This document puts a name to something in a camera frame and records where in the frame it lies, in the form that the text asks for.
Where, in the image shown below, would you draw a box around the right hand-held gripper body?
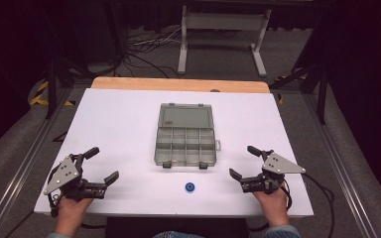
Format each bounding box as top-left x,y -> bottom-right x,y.
239,150 -> 308,195

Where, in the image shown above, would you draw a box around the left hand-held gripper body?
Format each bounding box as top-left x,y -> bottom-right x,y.
43,153 -> 109,201

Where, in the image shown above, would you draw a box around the clear plastic compartment box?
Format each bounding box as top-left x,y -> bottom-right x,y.
154,102 -> 222,171

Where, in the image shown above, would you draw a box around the person's left hand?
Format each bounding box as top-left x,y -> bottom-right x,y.
57,195 -> 95,222

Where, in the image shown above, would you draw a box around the person's right hand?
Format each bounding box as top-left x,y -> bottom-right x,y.
251,186 -> 291,219

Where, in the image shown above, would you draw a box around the white board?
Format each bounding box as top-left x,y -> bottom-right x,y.
33,87 -> 315,219

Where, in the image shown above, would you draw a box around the yellow black floor tape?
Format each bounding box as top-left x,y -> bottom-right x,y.
29,80 -> 76,108
275,67 -> 310,105

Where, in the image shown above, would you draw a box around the black tripod stand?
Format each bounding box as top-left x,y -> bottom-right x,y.
269,29 -> 332,126
36,0 -> 128,121

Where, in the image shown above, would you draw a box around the person's blue jeans legs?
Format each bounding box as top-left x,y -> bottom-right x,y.
152,230 -> 206,238

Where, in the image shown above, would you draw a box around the wooden table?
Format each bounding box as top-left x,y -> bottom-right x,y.
90,76 -> 272,94

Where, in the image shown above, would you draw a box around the grey metal stand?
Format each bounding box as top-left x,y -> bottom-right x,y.
177,4 -> 273,78

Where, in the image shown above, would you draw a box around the aluminium rail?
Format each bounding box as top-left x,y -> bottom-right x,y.
0,88 -> 74,238
302,93 -> 381,238

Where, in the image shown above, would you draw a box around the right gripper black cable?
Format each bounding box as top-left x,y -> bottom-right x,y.
248,172 -> 336,238

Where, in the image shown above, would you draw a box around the bundle of floor cables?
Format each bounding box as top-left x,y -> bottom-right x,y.
121,25 -> 184,79

